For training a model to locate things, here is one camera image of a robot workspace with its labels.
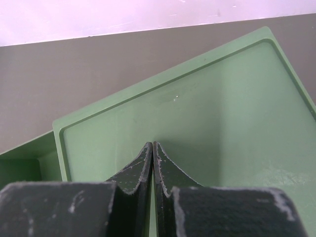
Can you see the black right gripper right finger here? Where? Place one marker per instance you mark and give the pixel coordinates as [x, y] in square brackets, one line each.
[167, 174]

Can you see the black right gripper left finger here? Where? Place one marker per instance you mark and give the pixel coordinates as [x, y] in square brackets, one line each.
[130, 213]

